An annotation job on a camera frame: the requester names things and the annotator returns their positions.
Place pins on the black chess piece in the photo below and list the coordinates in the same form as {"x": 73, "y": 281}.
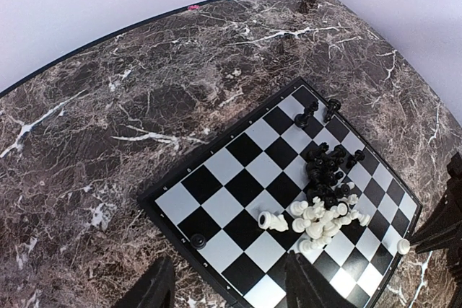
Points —
{"x": 302, "y": 119}
{"x": 198, "y": 241}
{"x": 332, "y": 106}

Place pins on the black chess piece lying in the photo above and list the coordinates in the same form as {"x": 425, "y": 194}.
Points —
{"x": 198, "y": 241}
{"x": 332, "y": 106}

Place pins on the white chess piece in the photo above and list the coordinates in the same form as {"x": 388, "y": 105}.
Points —
{"x": 403, "y": 246}
{"x": 267, "y": 220}

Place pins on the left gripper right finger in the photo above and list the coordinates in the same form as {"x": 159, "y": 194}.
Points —
{"x": 306, "y": 286}

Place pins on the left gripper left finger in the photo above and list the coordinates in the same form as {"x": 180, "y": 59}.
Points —
{"x": 155, "y": 288}

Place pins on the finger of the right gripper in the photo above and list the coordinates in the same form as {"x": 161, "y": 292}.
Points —
{"x": 442, "y": 229}

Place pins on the black grey chessboard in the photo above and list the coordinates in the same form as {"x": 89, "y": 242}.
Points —
{"x": 259, "y": 165}

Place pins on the white chess piece lying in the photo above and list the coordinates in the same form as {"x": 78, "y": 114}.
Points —
{"x": 267, "y": 220}

